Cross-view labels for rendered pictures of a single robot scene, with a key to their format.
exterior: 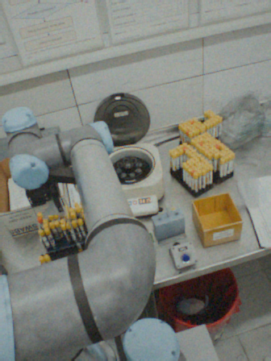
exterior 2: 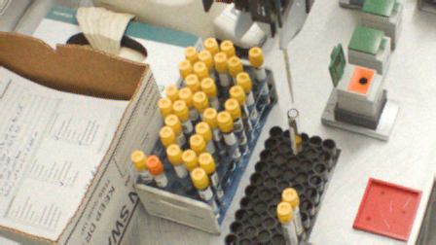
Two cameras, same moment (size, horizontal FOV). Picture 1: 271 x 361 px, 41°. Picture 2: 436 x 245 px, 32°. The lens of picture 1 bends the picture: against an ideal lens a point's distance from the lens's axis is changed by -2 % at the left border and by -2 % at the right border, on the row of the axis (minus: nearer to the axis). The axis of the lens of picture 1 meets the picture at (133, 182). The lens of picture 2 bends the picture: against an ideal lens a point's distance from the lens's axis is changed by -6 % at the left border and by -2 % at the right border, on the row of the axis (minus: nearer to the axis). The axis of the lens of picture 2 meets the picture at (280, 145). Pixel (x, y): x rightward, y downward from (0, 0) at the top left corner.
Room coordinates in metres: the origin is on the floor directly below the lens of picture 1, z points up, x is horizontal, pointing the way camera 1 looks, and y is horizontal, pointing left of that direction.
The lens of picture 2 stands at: (0.42, 0.62, 1.71)
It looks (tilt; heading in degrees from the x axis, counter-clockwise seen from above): 58 degrees down; 307
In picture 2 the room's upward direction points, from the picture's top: 11 degrees counter-clockwise
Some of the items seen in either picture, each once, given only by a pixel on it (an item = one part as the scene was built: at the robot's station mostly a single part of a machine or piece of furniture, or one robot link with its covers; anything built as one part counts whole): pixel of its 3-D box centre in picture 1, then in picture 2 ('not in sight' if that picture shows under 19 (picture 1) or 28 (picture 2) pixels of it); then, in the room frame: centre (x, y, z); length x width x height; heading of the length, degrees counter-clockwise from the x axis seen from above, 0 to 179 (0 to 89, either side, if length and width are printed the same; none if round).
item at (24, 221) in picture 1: (35, 190); (28, 152); (0.99, 0.37, 0.95); 0.29 x 0.25 x 0.15; 7
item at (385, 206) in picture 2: not in sight; (388, 209); (0.58, 0.23, 0.88); 0.07 x 0.07 x 0.01; 7
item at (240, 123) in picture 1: (239, 114); not in sight; (1.21, -0.49, 0.97); 0.26 x 0.17 x 0.19; 118
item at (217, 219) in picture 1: (216, 220); not in sight; (0.73, -0.25, 0.92); 0.13 x 0.13 x 0.10; 4
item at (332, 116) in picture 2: not in sight; (361, 107); (0.66, 0.12, 0.89); 0.09 x 0.05 x 0.04; 6
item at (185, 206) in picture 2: (70, 230); (209, 140); (0.81, 0.25, 0.91); 0.20 x 0.10 x 0.07; 97
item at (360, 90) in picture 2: not in sight; (360, 94); (0.66, 0.12, 0.92); 0.05 x 0.04 x 0.06; 6
